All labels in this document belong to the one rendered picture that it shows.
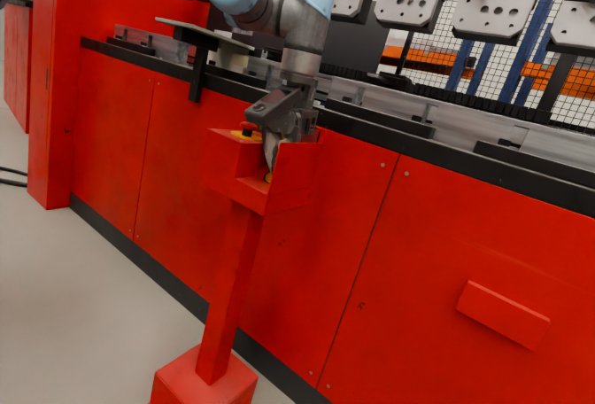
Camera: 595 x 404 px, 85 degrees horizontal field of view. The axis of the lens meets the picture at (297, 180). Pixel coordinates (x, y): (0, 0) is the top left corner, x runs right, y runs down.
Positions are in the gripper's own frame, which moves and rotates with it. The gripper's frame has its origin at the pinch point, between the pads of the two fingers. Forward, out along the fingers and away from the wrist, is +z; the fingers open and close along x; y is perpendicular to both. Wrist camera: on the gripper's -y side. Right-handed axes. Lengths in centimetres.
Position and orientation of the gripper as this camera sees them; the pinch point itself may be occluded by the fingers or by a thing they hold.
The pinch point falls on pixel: (273, 170)
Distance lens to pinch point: 69.3
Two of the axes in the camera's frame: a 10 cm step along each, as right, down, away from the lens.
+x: -8.0, -3.6, 4.9
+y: 5.7, -1.7, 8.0
